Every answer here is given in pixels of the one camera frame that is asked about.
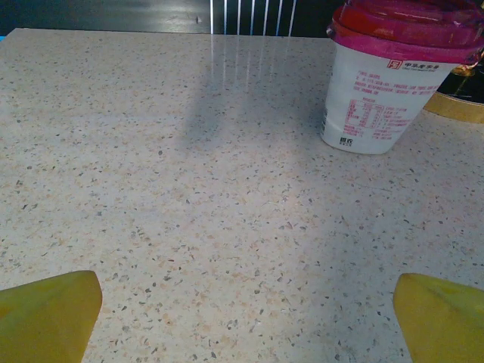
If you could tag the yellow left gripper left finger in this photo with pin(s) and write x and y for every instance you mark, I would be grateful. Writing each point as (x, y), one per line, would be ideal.
(41, 321)

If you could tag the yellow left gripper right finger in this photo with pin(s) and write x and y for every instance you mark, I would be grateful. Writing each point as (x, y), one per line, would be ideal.
(446, 325)

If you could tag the white cup with pink lid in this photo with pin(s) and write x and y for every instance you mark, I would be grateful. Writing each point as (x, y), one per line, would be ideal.
(370, 94)

